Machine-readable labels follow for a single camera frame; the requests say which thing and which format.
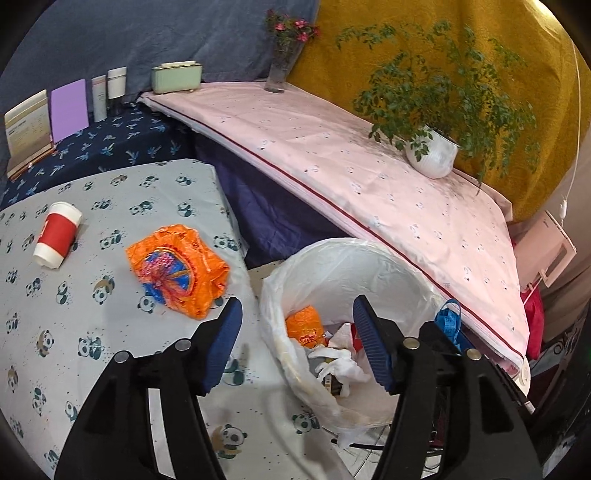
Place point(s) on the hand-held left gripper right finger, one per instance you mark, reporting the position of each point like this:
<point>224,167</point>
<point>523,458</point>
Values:
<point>371,350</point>

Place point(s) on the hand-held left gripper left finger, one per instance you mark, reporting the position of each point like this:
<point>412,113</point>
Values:
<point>224,346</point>

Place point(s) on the crushed red paper cup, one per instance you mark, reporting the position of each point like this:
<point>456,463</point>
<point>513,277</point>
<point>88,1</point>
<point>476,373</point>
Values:
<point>356,341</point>

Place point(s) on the smooth white tissue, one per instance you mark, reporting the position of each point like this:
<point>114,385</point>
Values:
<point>340,336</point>

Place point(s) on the gold box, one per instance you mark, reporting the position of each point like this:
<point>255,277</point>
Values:
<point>330,385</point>

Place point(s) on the orange bag with red print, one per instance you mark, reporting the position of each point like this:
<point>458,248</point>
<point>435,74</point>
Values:
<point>304,325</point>

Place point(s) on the trash bin with white liner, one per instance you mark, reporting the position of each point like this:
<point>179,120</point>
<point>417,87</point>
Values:
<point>369,277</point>

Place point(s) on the orange bag with blue print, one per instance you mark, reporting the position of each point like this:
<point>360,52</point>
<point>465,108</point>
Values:
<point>184,267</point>

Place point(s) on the dark purple cloth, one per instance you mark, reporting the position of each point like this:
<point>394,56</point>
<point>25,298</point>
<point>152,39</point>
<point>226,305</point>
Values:
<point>268,207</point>

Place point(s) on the red cloth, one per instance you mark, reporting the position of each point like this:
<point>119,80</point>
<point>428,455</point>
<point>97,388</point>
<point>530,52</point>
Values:
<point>533,318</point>

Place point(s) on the grey panda tablecloth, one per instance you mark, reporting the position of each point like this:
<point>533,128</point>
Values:
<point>46,323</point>

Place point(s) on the white plant pot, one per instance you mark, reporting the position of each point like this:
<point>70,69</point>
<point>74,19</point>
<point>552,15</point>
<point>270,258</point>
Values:
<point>434,157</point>

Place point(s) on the red and white paper cup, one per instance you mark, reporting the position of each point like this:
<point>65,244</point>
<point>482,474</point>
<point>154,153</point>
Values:
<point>55,230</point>

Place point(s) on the pink cloth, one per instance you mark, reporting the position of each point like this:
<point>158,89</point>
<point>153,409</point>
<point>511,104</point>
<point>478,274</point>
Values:
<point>323,147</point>

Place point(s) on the pink flat device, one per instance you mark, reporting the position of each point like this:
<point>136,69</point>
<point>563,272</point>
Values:
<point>549,240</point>

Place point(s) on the navy printed cloth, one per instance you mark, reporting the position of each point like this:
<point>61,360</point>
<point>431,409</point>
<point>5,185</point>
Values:
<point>115,138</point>

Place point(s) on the green leafy plant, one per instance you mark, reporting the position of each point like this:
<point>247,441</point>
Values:
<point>429,87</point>

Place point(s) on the green tissue box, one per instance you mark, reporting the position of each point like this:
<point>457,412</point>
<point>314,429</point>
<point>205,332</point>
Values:
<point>178,78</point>

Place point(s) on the white tube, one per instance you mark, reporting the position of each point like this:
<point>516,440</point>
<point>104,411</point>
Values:
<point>99,97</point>

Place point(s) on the glass vase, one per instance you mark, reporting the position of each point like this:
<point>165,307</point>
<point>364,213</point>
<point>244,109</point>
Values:
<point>279,71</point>

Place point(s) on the purple card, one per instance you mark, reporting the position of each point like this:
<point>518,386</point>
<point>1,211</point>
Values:
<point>69,110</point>

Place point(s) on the white capped dark bottle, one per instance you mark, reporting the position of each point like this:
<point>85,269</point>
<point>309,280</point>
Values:
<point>117,85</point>

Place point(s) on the desk calendar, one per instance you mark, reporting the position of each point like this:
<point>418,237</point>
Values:
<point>27,124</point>

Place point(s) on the blue-grey cloth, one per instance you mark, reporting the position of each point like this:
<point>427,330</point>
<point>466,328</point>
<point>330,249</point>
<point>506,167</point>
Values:
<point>138,37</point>

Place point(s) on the yellow cloth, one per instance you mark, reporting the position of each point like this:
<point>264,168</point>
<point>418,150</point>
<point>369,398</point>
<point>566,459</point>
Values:
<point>531,41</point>

